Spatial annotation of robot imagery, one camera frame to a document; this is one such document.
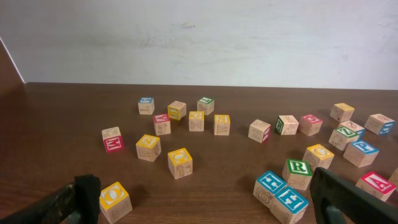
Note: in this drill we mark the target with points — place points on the yellow block centre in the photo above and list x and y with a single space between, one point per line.
318 156

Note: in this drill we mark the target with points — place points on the plain yellow-side wooden block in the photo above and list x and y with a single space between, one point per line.
177 110

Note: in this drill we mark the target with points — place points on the blue H block upper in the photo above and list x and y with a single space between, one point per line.
267 186

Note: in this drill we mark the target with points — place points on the green R wooden block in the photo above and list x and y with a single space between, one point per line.
297 174

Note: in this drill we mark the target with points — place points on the red A block centre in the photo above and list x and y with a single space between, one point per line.
376 185

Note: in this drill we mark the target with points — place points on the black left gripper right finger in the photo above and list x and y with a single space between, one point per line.
334 198

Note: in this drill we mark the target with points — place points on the green Z wooden block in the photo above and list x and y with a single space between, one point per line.
342 136

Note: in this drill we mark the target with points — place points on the yellow o block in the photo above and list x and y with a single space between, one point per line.
180 163
114 202

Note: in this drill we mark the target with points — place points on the blue P wooden block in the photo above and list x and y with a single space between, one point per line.
360 153

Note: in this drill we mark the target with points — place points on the yellow O block near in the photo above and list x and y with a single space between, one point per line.
114 202

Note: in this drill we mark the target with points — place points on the plain green-side wooden block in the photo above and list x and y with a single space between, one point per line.
286 125

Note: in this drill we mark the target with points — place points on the yellow S wooden block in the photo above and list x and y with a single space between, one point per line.
148 148

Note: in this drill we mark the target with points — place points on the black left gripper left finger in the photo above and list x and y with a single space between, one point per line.
79 199

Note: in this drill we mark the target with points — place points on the red M wooden block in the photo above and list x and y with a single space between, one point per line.
112 139

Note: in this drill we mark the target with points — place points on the yellow block far top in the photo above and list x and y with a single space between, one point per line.
342 112

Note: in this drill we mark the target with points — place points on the plain blue-side block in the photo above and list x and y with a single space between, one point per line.
353 126

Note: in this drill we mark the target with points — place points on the yellow C wooden block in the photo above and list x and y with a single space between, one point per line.
196 121

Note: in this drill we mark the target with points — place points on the blue S wooden block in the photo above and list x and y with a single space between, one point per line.
146 105

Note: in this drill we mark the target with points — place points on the blue-side block far right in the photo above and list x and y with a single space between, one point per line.
379 124

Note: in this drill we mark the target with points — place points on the yellow O block middle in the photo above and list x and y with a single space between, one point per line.
180 163

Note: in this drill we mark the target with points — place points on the red a block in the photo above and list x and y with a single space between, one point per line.
162 124
376 185

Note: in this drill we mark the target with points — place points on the green L wooden block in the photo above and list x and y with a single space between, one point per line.
206 105

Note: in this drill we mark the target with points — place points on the red G wooden block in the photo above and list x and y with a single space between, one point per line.
309 124

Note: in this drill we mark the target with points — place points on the plain red-side wooden block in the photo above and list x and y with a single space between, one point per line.
259 131

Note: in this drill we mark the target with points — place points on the red A block left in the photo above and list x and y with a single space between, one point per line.
162 124

